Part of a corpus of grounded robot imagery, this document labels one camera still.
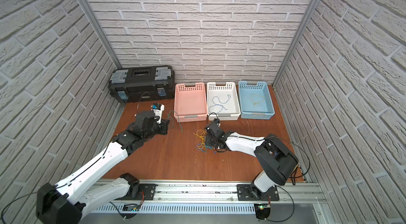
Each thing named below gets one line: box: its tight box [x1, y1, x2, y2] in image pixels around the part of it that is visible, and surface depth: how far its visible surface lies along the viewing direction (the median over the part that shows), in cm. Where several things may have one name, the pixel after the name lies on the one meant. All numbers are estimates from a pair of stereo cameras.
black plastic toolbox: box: [108, 65, 175, 104], surface depth 102 cm
